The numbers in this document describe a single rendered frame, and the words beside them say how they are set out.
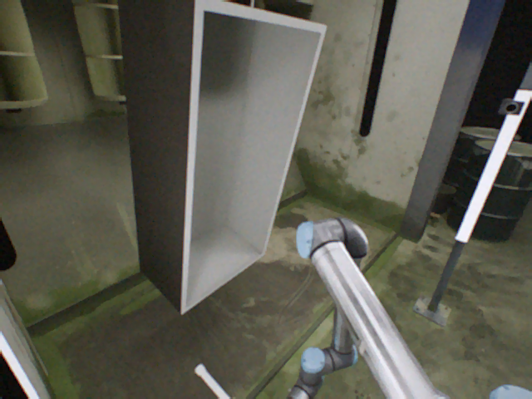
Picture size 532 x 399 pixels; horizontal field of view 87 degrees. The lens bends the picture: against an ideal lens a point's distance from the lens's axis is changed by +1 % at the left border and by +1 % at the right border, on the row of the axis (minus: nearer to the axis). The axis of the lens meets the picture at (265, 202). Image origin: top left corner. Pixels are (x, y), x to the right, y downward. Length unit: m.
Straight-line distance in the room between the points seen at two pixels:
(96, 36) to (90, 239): 1.20
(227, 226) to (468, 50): 2.10
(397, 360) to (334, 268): 0.26
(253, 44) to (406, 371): 1.31
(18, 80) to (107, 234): 0.97
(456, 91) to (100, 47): 2.42
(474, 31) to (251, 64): 1.72
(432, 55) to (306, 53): 1.59
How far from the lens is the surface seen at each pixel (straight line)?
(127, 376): 1.83
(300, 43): 1.29
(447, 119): 2.70
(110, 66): 2.03
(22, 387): 0.53
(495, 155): 1.84
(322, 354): 1.29
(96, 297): 2.16
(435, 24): 2.74
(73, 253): 2.13
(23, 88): 1.91
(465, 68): 2.67
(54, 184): 2.19
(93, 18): 2.03
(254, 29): 1.45
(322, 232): 0.92
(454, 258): 2.10
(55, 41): 2.31
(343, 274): 0.84
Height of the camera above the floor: 1.51
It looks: 27 degrees down
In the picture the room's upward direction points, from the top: 2 degrees clockwise
